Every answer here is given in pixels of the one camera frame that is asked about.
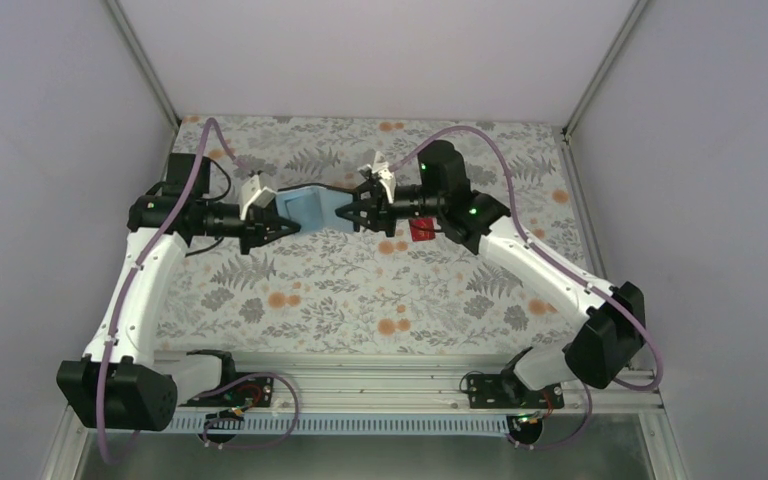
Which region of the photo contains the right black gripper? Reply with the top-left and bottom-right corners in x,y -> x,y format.
335,180 -> 444,237

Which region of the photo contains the black leather card holder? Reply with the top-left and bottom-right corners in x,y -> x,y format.
275,184 -> 356,234

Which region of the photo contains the red credit card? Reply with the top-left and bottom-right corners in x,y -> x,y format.
408,218 -> 436,242

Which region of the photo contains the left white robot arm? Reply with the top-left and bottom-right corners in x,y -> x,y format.
56,153 -> 301,431

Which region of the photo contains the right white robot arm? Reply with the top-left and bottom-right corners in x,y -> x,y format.
335,140 -> 645,407

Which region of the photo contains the floral table mat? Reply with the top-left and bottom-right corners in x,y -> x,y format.
156,116 -> 574,354

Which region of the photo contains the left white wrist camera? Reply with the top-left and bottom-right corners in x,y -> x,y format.
238,172 -> 277,221

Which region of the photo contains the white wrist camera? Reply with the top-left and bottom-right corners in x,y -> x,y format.
358,149 -> 397,204
238,172 -> 277,221

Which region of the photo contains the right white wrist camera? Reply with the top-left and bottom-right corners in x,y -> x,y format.
358,149 -> 397,204

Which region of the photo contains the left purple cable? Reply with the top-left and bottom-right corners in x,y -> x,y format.
95,117 -> 300,466

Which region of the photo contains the purple cable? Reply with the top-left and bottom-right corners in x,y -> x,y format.
390,125 -> 665,452
95,117 -> 300,466

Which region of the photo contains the aluminium rail frame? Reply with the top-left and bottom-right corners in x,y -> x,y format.
69,354 -> 664,415

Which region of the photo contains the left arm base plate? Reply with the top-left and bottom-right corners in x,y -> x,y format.
184,374 -> 275,408

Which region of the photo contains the white slotted cable duct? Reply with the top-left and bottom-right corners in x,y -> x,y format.
89,413 -> 514,437

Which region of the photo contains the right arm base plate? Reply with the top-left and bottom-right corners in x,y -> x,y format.
458,371 -> 565,410

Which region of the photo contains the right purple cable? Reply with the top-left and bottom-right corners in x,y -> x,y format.
390,125 -> 665,452

